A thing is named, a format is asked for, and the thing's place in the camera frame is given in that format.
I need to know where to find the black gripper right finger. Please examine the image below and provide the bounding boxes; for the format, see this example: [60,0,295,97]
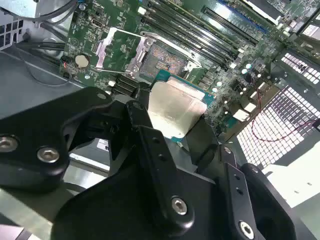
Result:
[184,116,311,240]

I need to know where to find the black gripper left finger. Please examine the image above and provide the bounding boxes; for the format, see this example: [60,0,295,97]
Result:
[0,82,196,238]

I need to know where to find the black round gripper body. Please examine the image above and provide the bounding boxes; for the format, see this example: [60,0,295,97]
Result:
[51,162,241,240]

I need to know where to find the silver CPU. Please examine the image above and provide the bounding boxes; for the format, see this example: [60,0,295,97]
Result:
[147,69,216,145]

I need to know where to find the metal socket cover frame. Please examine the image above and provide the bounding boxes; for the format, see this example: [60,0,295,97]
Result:
[94,26,154,77]

